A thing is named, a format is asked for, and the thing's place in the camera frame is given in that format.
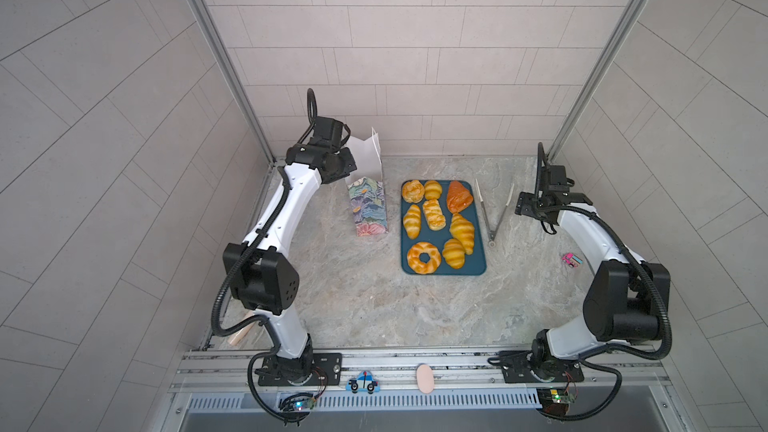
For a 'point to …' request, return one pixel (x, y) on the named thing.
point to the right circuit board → (554, 401)
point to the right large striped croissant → (464, 231)
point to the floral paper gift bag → (366, 187)
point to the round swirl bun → (413, 191)
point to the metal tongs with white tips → (491, 238)
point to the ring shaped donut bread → (415, 263)
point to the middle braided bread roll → (434, 215)
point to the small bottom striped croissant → (454, 253)
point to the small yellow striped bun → (432, 189)
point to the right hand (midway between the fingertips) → (529, 204)
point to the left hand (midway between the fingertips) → (353, 159)
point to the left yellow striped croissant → (412, 221)
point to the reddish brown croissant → (458, 197)
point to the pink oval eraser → (425, 378)
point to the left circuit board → (297, 402)
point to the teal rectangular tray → (474, 265)
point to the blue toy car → (363, 383)
